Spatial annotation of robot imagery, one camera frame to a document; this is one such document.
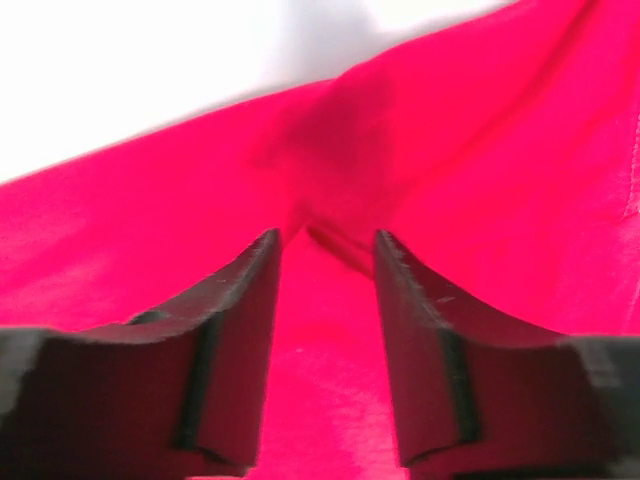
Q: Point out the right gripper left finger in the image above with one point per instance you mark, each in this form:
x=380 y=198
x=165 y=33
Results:
x=177 y=392

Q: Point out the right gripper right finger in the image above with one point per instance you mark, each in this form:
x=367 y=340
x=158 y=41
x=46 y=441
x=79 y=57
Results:
x=479 y=394

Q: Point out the red t shirt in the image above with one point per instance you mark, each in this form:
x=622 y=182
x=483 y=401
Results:
x=503 y=152

